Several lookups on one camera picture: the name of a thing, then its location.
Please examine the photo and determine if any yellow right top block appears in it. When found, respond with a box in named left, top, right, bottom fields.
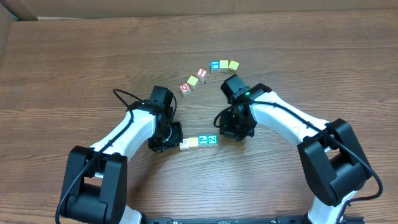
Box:
left=228, top=60, right=239, bottom=74

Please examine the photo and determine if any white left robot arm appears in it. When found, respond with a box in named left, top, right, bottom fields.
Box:
left=55, top=86, right=183, bottom=224

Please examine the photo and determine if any plain white wooden block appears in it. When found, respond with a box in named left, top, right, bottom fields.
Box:
left=179, top=138, right=190, bottom=151

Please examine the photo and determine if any red Q block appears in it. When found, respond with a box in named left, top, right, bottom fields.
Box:
left=178, top=82, right=192, bottom=96

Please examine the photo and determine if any yellow middle top block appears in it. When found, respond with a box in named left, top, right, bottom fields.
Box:
left=220, top=60, right=229, bottom=73

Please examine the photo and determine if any yellow block near Q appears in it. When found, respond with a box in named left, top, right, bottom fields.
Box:
left=187, top=76, right=199, bottom=89

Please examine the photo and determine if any green N block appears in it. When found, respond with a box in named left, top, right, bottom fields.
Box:
left=207, top=135, right=218, bottom=147

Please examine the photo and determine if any blue P block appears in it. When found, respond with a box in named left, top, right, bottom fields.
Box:
left=198, top=135, right=208, bottom=147

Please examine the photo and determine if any red I block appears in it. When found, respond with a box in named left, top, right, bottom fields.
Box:
left=196, top=68, right=208, bottom=82

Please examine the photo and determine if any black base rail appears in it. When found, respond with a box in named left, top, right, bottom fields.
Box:
left=142, top=215, right=365, bottom=224

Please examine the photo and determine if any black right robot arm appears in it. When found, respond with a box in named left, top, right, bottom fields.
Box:
left=213, top=75, right=372, bottom=223

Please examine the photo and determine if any cardboard box wall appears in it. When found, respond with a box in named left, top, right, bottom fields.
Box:
left=0, top=0, right=398, bottom=63

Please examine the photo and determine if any yellow K block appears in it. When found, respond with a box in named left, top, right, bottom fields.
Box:
left=188, top=137, right=199, bottom=149

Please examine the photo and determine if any blue L block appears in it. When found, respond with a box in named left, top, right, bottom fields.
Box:
left=210, top=60, right=220, bottom=73

